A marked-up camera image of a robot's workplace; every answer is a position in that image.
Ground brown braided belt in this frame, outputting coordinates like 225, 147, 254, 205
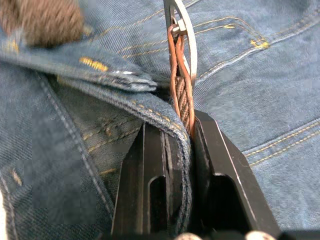
0, 0, 198, 140

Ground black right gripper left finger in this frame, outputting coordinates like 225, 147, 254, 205
110, 122, 186, 236

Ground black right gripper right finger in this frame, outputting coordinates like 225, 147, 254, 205
191, 109, 281, 238

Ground blue denim shorts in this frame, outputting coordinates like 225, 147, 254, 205
0, 0, 320, 240

